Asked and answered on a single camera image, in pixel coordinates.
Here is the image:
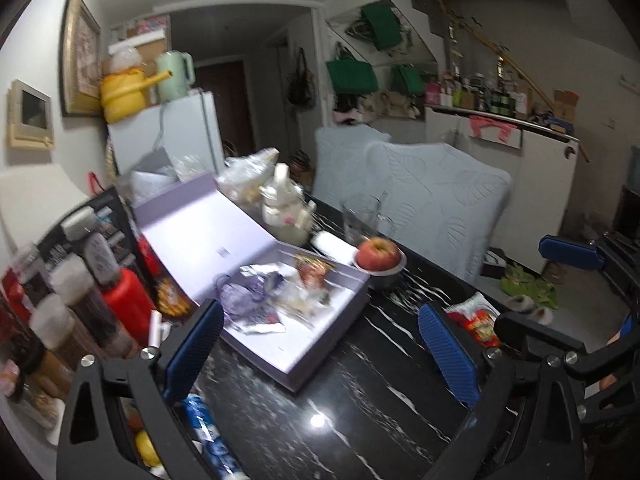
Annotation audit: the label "red snack packet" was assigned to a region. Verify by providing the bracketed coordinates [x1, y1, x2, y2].
[445, 292, 500, 348]

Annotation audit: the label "green slippers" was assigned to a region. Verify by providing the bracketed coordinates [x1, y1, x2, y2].
[500, 264, 559, 310]

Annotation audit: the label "red canister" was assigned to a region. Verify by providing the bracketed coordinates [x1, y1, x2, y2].
[102, 268, 155, 347]

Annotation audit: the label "small metal bowl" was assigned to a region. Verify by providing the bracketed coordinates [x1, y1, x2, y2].
[354, 250, 407, 289]

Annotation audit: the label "white cabinet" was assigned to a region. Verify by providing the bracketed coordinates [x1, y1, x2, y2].
[424, 105, 582, 276]

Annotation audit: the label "lavender gift box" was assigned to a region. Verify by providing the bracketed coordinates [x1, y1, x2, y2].
[134, 174, 369, 392]

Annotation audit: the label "yellow lemon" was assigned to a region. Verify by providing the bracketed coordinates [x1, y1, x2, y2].
[134, 430, 162, 468]

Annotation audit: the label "red apple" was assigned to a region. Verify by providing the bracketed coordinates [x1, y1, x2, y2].
[356, 237, 401, 272]

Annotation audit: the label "blue white carton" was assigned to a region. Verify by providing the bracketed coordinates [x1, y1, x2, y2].
[182, 393, 248, 480]

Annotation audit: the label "white lid glass jar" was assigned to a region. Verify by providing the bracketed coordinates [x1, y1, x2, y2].
[82, 232, 122, 287]

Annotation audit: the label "black printed box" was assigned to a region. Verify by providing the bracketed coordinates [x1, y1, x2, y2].
[36, 188, 149, 285]

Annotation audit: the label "white paper roll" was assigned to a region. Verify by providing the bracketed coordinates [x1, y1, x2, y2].
[311, 231, 358, 266]

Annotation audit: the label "clear glass mug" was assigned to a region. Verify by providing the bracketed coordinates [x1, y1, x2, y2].
[341, 194, 396, 246]

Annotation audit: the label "cream cartoon kettle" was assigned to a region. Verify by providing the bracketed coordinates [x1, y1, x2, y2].
[260, 162, 316, 247]

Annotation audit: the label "clear plastic bag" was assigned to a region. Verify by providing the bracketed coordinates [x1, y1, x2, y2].
[216, 148, 280, 205]

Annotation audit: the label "rear light blue cushion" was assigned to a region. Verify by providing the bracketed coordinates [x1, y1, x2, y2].
[312, 124, 392, 207]

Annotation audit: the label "white refrigerator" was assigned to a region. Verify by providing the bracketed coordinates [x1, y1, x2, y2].
[108, 91, 224, 174]

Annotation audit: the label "yellow enamel pot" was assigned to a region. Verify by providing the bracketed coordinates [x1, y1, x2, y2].
[100, 67, 172, 125]

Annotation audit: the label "dark wooden door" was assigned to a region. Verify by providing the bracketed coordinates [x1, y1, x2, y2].
[195, 61, 255, 157]

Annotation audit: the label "black hanging handbag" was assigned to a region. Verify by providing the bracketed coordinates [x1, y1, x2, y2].
[288, 48, 316, 110]

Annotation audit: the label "large green tote bag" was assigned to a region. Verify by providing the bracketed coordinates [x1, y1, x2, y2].
[326, 42, 378, 96]

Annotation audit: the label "mint green electric kettle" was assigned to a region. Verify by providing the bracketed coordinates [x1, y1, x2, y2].
[155, 51, 195, 103]

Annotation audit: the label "upper green tote bag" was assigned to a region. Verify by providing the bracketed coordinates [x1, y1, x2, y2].
[361, 2, 402, 51]

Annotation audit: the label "gold framed picture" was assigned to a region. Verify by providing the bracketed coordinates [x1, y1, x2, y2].
[58, 0, 101, 117]

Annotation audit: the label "purple drawstring pouch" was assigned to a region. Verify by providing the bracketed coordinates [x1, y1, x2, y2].
[215, 272, 283, 328]

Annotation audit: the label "wall intercom panel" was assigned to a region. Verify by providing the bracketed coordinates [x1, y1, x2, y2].
[6, 79, 55, 151]

